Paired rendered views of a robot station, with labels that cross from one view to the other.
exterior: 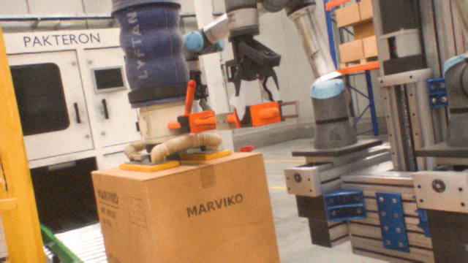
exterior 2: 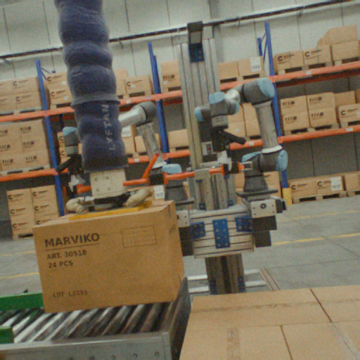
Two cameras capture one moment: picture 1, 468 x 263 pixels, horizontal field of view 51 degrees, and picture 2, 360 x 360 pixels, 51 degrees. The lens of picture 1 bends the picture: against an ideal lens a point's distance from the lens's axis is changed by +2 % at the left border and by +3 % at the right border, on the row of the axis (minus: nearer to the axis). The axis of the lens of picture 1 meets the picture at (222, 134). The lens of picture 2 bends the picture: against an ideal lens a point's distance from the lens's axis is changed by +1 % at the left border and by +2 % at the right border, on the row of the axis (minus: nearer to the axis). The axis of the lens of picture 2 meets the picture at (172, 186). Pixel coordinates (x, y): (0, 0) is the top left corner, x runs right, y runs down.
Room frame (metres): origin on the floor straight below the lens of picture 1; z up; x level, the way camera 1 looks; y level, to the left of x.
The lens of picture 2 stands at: (0.30, 1.45, 1.25)
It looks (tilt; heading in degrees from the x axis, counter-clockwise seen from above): 3 degrees down; 307
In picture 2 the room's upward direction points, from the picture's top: 8 degrees counter-clockwise
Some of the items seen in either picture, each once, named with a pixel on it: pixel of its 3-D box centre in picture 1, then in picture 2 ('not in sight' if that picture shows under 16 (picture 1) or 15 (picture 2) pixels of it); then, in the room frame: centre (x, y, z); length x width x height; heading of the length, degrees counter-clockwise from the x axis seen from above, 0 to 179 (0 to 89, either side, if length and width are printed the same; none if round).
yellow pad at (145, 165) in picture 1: (146, 161); (105, 209); (1.61, 0.27, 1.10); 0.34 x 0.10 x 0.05; 28
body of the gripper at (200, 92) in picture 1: (195, 86); (75, 164); (2.01, 0.08, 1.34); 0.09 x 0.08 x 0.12; 28
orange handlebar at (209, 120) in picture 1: (223, 117); (152, 178); (1.53, -0.01, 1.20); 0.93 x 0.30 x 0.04; 28
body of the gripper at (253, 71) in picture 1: (246, 57); (221, 139); (1.15, -0.08, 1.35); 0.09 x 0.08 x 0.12; 28
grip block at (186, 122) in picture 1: (197, 122); (157, 178); (1.43, 0.07, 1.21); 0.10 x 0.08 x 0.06; 118
